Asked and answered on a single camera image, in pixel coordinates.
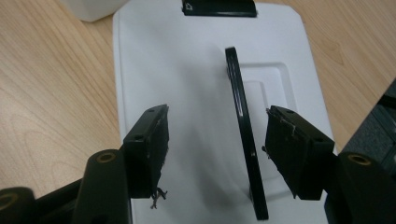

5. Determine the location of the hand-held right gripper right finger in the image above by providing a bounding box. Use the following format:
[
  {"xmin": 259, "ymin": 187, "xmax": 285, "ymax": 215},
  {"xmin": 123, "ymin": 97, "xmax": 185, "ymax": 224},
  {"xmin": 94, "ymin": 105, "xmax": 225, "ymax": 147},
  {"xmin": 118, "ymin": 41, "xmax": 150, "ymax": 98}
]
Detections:
[{"xmin": 263, "ymin": 105, "xmax": 337, "ymax": 202}]

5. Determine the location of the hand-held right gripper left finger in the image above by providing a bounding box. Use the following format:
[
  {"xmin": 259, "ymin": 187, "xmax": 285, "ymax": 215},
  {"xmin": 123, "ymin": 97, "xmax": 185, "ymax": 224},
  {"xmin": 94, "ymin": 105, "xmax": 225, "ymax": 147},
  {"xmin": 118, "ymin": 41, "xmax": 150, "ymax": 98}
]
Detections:
[{"xmin": 122, "ymin": 104, "xmax": 171, "ymax": 201}]

